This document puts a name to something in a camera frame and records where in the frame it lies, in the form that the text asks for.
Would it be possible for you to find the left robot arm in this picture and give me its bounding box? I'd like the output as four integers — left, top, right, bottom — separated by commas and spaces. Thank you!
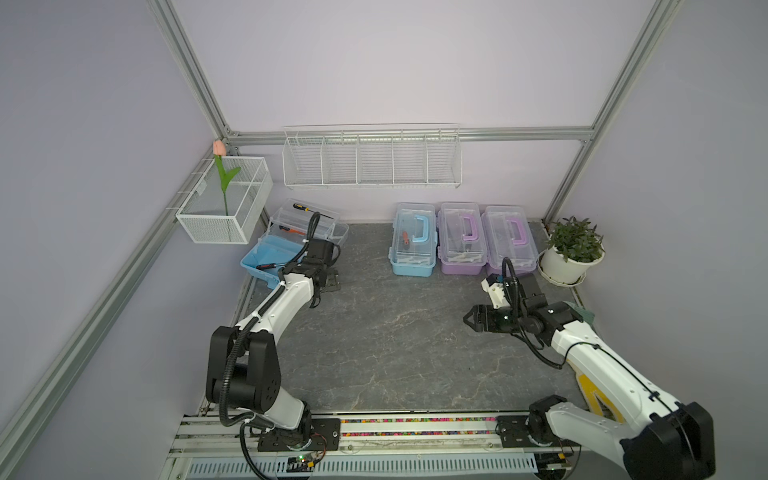
205, 239, 340, 448

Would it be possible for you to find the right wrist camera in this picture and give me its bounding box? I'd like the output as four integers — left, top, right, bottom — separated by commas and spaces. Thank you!
481, 275, 510, 309

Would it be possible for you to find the yellow work glove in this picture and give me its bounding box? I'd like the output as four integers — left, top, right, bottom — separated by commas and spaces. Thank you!
575, 370, 625, 424

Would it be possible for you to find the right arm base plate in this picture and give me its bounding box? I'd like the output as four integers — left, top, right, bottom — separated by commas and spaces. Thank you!
495, 414, 578, 448

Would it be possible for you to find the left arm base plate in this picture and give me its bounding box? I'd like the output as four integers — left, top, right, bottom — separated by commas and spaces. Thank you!
258, 417, 341, 452

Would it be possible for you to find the black yellow screwdriver in lid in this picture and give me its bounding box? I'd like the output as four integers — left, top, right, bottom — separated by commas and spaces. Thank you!
292, 203, 335, 219

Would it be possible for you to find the white mesh wall basket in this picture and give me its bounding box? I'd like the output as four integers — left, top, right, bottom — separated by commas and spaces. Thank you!
176, 156, 273, 245

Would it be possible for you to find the blue toolbox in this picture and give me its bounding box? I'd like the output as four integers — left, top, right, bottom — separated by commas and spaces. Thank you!
240, 199, 349, 289
388, 203, 438, 277

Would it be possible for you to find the orange screwdriver in left tray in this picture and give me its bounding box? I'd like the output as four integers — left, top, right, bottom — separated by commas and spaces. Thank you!
278, 225, 306, 236

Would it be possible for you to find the potted green plant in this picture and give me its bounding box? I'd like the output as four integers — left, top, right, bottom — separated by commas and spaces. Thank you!
538, 216, 605, 287

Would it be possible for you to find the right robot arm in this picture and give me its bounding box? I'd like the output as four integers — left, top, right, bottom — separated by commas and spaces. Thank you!
463, 274, 716, 479

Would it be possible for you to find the pink artificial tulip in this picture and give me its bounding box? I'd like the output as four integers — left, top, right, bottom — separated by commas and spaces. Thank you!
212, 140, 241, 215

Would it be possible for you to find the purple toolbox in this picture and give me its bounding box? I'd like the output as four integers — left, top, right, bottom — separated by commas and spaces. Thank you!
437, 202, 488, 276
481, 205, 539, 275

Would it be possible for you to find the white wire wall shelf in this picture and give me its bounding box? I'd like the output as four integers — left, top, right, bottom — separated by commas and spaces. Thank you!
282, 123, 463, 189

